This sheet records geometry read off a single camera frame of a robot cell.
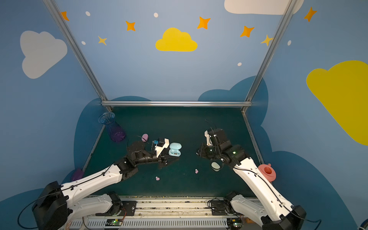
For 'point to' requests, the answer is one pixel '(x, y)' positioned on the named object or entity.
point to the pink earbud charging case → (145, 136)
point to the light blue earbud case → (174, 147)
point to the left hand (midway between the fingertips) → (179, 155)
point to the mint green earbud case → (215, 166)
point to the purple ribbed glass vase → (117, 134)
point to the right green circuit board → (234, 224)
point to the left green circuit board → (113, 222)
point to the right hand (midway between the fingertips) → (199, 149)
